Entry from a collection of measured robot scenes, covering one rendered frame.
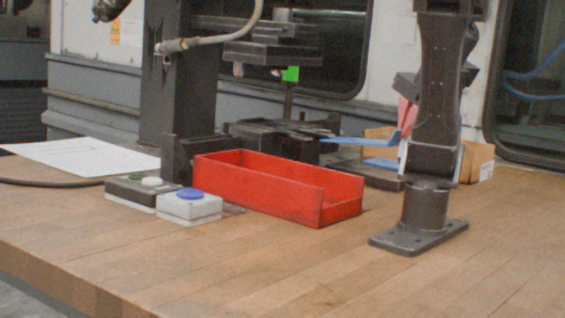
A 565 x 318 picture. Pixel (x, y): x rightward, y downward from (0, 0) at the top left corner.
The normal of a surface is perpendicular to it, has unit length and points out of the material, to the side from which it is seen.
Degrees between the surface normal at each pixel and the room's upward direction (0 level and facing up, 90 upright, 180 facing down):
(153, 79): 90
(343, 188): 90
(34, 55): 90
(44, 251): 0
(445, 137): 119
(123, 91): 90
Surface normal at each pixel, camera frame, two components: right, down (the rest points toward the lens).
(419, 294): 0.08, -0.98
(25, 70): 0.76, 0.19
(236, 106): -0.65, 0.10
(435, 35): -0.34, 0.62
